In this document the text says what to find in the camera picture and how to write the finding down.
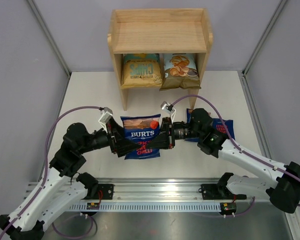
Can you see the aluminium frame post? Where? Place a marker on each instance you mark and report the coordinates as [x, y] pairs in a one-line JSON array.
[[265, 34], [49, 37]]

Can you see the light blue cassava chips bag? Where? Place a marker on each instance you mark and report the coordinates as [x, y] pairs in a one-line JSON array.
[[180, 71]]

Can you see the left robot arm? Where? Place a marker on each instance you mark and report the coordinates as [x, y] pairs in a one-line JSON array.
[[62, 184]]

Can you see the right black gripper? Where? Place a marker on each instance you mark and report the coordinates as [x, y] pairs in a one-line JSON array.
[[161, 141]]

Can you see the left aluminium frame post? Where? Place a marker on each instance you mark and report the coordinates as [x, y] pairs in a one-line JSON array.
[[49, 37]]

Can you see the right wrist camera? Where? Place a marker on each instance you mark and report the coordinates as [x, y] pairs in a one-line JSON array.
[[169, 108]]

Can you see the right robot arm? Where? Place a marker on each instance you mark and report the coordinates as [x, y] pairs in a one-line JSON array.
[[274, 181]]

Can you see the white slotted cable duct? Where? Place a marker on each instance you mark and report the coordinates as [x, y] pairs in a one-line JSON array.
[[138, 207]]

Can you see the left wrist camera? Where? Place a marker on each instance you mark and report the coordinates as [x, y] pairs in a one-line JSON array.
[[106, 115]]

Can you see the tan kettle chips bag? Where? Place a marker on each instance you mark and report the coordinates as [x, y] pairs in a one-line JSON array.
[[141, 70]]

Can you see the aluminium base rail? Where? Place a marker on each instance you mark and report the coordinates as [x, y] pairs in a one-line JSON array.
[[146, 190]]

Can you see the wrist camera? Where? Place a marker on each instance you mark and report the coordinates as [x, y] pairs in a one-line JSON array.
[[106, 115], [169, 108]]

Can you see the right aluminium frame post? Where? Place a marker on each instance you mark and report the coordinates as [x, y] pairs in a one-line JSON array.
[[265, 34]]

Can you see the blue burts chips bag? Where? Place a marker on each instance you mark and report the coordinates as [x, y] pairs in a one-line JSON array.
[[188, 118], [228, 124], [141, 130]]

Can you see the wooden two-tier shelf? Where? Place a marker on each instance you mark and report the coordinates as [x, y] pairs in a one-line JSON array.
[[160, 31]]

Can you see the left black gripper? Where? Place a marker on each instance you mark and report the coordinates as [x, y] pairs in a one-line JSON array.
[[123, 146]]

